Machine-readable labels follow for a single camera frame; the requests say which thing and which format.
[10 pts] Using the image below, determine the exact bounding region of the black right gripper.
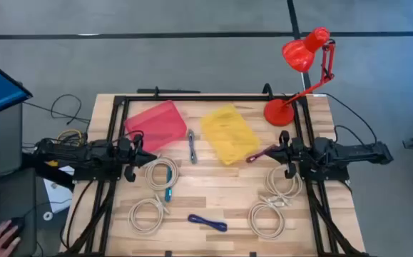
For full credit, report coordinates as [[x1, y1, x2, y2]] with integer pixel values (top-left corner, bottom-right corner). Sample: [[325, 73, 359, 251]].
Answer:
[[262, 130, 312, 179]]

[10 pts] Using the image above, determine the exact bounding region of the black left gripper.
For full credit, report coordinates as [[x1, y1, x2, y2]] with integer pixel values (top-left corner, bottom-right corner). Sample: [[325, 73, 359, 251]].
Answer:
[[115, 132, 158, 183]]

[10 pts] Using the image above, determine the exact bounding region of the beige USB cable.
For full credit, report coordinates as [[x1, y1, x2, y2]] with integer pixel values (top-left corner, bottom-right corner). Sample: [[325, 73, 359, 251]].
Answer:
[[144, 156, 180, 192], [264, 163, 304, 201], [127, 194, 171, 236], [248, 196, 292, 240]]

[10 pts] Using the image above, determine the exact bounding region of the red translucent plastic tray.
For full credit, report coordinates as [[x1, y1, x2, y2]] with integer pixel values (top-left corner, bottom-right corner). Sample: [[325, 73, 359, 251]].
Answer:
[[123, 100, 188, 153]]

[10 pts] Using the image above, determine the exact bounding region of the red desk lamp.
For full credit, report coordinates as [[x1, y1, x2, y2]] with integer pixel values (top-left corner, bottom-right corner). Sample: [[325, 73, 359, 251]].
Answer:
[[262, 26, 337, 127]]

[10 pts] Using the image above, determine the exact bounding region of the yellow translucent plastic tray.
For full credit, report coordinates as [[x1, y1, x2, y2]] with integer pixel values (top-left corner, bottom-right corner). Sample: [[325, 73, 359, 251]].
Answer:
[[200, 104, 261, 166]]

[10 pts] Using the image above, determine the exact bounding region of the white paper sheet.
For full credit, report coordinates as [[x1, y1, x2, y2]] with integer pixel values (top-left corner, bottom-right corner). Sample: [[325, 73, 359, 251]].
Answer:
[[44, 166, 75, 214]]

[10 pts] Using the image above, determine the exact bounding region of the grey side desk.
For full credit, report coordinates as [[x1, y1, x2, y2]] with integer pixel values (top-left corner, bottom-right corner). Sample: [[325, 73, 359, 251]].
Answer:
[[0, 103, 38, 257]]

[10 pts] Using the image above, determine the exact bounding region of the black computer mouse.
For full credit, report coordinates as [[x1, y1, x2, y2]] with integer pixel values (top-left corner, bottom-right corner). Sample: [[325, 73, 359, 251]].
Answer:
[[0, 216, 26, 249]]

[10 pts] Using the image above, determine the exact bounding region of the black aluminium table frame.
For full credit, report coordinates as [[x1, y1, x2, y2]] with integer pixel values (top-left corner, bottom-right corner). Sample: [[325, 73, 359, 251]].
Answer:
[[58, 93, 371, 257]]

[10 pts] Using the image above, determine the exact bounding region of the yellow cable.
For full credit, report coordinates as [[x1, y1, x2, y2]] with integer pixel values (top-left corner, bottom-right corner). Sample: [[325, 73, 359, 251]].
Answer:
[[55, 128, 86, 147]]

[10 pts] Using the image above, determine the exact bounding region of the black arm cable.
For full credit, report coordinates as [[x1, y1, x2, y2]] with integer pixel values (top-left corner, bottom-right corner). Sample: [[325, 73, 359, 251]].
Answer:
[[319, 92, 378, 147]]

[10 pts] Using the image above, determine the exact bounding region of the black floor cable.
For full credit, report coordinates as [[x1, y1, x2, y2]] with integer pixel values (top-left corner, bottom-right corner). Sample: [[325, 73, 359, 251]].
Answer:
[[23, 94, 91, 126]]

